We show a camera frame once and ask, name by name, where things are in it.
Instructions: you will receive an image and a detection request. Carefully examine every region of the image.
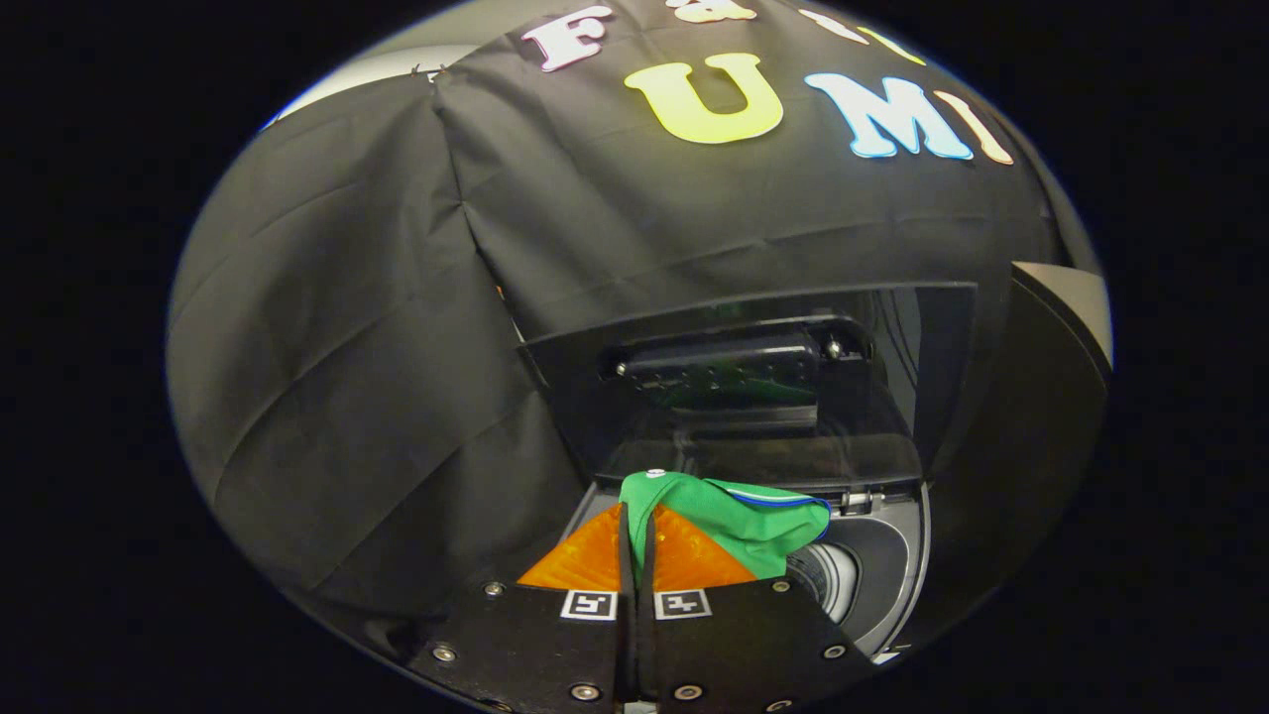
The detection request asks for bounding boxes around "black backdrop cloth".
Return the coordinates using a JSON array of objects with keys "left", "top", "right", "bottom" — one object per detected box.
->
[{"left": 167, "top": 2, "right": 1092, "bottom": 636}]

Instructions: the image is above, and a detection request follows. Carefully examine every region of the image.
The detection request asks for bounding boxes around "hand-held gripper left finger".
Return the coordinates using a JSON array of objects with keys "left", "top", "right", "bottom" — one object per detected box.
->
[{"left": 406, "top": 503, "right": 635, "bottom": 714}]

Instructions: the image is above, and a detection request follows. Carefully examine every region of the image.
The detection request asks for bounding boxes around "dark washing machine lid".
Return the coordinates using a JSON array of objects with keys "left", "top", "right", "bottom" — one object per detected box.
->
[{"left": 519, "top": 283, "right": 979, "bottom": 489}]

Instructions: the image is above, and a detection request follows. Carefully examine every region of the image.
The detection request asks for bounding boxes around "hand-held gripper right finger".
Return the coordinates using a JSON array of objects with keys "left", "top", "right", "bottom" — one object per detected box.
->
[{"left": 634, "top": 506, "right": 879, "bottom": 714}]

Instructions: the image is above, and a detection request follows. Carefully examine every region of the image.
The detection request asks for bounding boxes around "beige cabinet with dark frame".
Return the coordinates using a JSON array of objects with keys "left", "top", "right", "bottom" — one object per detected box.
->
[{"left": 910, "top": 260, "right": 1112, "bottom": 641}]

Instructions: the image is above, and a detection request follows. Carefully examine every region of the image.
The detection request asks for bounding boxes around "green polo shirt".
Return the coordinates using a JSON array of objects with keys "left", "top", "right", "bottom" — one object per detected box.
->
[{"left": 620, "top": 470, "right": 832, "bottom": 586}]

